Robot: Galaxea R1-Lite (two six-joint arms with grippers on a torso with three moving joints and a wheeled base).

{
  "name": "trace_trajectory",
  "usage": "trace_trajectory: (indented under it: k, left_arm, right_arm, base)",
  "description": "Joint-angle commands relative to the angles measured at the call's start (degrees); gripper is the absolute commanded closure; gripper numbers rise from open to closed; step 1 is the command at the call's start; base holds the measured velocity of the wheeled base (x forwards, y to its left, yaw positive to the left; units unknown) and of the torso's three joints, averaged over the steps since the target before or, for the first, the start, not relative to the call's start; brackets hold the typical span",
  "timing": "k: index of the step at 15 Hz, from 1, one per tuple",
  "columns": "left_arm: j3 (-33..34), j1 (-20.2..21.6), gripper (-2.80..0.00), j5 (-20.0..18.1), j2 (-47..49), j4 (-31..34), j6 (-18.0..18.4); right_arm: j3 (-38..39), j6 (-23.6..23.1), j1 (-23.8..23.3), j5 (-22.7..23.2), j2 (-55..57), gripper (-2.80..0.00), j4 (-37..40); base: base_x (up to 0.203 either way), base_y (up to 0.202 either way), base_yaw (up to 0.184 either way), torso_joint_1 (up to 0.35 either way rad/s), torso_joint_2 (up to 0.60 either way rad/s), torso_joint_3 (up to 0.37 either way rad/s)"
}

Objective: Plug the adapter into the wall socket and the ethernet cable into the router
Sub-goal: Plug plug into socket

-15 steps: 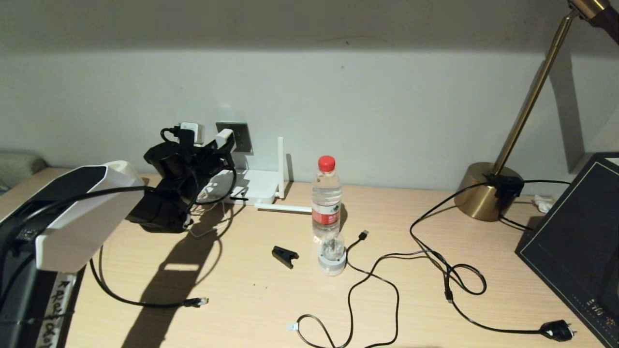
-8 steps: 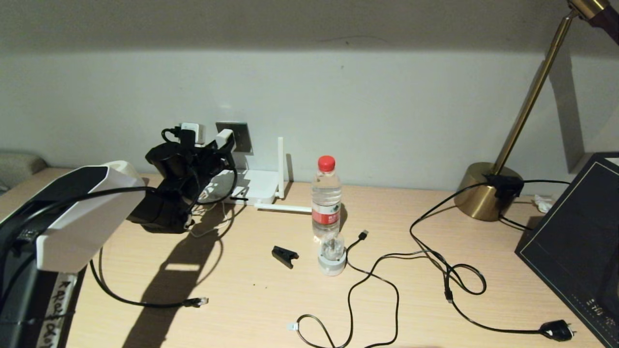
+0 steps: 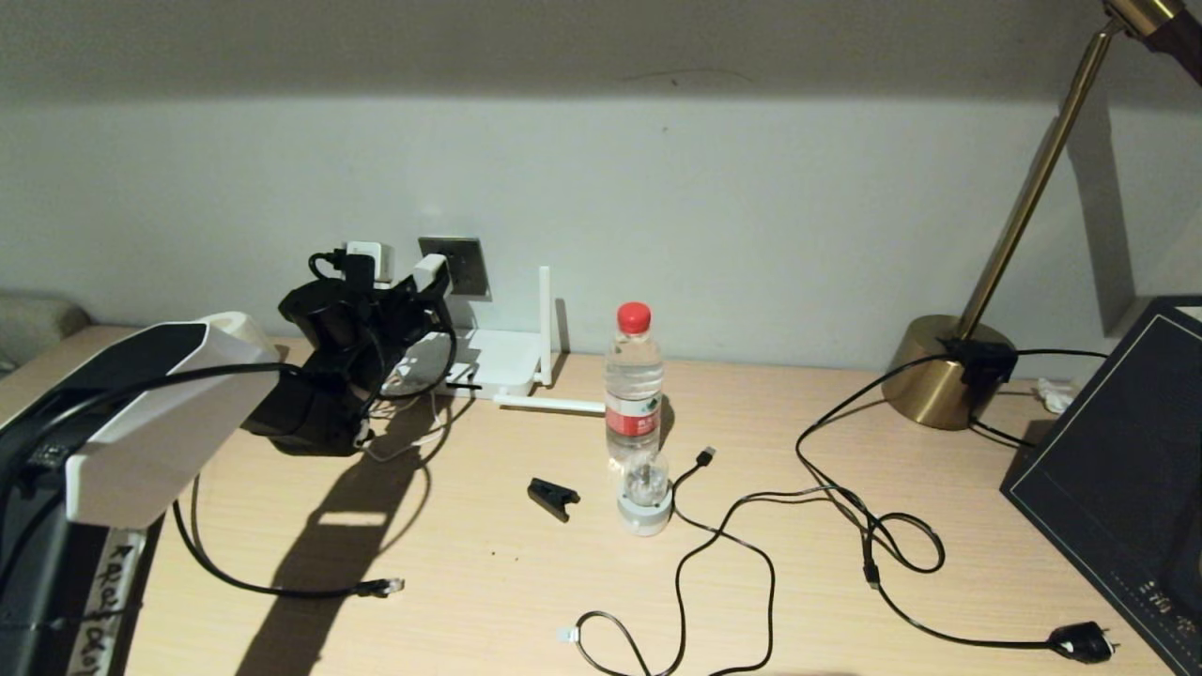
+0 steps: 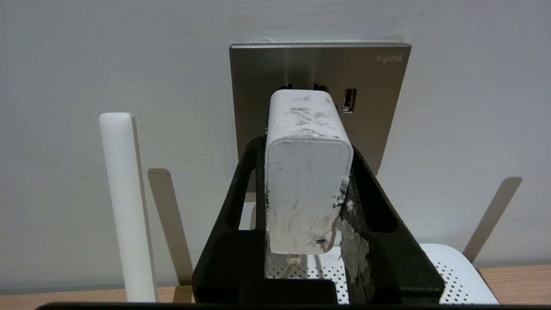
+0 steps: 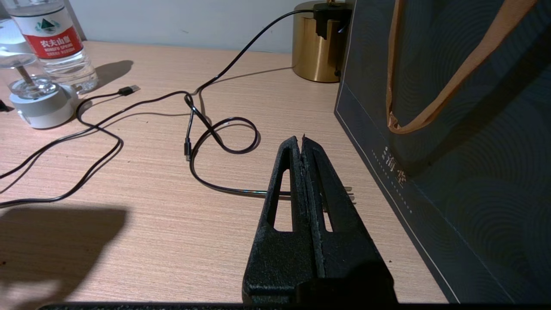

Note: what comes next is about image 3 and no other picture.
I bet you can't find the white power adapter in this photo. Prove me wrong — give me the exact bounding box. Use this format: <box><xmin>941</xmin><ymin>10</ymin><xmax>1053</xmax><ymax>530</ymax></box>
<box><xmin>412</xmin><ymin>253</ymin><xmax>451</xmax><ymax>298</ymax></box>

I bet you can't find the white router with antennas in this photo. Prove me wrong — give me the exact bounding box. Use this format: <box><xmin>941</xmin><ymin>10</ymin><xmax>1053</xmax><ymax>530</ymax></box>
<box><xmin>385</xmin><ymin>266</ymin><xmax>608</xmax><ymax>415</ymax></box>

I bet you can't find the white toilet paper roll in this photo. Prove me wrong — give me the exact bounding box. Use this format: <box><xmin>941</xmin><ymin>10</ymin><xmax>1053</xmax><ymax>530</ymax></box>
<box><xmin>205</xmin><ymin>313</ymin><xmax>281</xmax><ymax>362</ymax></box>

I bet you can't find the red-capped clear water bottle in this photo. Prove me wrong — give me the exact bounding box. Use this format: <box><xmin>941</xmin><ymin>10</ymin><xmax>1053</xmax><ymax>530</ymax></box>
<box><xmin>604</xmin><ymin>301</ymin><xmax>665</xmax><ymax>466</ymax></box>

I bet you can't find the small black clip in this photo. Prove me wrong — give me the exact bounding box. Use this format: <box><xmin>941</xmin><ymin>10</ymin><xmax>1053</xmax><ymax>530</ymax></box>
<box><xmin>527</xmin><ymin>478</ymin><xmax>581</xmax><ymax>523</ymax></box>

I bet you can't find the glass bulb on white base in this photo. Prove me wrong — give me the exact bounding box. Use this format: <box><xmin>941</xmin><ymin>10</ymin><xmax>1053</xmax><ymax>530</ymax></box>
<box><xmin>617</xmin><ymin>449</ymin><xmax>674</xmax><ymax>537</ymax></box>

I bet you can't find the grey padded object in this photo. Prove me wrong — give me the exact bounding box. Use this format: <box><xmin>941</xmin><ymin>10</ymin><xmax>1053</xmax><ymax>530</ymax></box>
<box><xmin>0</xmin><ymin>291</ymin><xmax>91</xmax><ymax>372</ymax></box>

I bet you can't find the gold desk lamp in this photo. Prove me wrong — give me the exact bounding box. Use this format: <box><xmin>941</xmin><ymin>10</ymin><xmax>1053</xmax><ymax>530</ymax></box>
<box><xmin>881</xmin><ymin>0</ymin><xmax>1202</xmax><ymax>431</ymax></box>

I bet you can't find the dark box with gold trim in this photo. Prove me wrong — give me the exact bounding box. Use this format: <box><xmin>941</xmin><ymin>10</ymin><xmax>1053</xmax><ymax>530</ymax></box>
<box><xmin>1000</xmin><ymin>296</ymin><xmax>1202</xmax><ymax>676</ymax></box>

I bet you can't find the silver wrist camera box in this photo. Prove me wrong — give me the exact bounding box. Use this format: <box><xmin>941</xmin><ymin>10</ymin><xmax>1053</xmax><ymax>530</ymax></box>
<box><xmin>346</xmin><ymin>241</ymin><xmax>393</xmax><ymax>287</ymax></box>

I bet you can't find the grey wall socket plate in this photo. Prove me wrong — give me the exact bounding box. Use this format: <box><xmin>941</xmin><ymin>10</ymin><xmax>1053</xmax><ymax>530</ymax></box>
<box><xmin>418</xmin><ymin>237</ymin><xmax>491</xmax><ymax>301</ymax></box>

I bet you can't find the thin white adapter cable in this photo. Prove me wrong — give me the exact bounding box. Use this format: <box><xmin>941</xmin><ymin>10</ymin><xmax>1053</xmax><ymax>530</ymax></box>
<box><xmin>361</xmin><ymin>376</ymin><xmax>454</xmax><ymax>464</ymax></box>

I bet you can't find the black ethernet cable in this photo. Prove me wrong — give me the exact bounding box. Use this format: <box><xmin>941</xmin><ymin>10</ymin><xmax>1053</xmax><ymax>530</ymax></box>
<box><xmin>172</xmin><ymin>474</ymin><xmax>407</xmax><ymax>600</ymax></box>

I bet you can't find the black USB charging cable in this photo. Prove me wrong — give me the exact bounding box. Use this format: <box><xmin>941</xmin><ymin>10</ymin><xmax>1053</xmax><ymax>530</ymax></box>
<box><xmin>671</xmin><ymin>447</ymin><xmax>777</xmax><ymax>676</ymax></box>

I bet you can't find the black white-tipped thin cable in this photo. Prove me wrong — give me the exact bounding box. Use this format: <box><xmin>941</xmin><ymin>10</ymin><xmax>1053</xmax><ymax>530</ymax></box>
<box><xmin>557</xmin><ymin>484</ymin><xmax>884</xmax><ymax>676</ymax></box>

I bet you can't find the black plug adapter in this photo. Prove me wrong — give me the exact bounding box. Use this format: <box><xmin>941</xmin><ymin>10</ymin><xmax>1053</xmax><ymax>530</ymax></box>
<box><xmin>942</xmin><ymin>340</ymin><xmax>1020</xmax><ymax>388</ymax></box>

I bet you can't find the black lamp power cord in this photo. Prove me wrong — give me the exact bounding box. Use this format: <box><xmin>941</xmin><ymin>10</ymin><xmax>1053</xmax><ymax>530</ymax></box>
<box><xmin>796</xmin><ymin>347</ymin><xmax>1120</xmax><ymax>664</ymax></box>

